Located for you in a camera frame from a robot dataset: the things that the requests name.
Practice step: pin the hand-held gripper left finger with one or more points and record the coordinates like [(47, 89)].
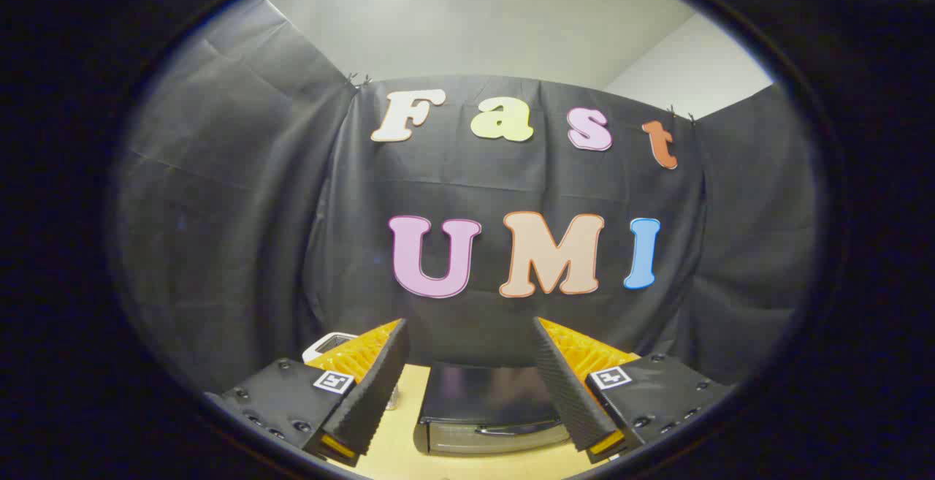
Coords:
[(372, 392)]

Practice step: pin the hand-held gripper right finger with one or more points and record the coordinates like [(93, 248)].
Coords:
[(566, 392)]

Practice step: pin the black toaster oven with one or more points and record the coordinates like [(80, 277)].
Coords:
[(482, 400)]

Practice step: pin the white pop-up toaster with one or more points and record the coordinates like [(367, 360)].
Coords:
[(326, 345)]

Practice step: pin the black backdrop cloth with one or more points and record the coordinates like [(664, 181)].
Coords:
[(241, 231)]

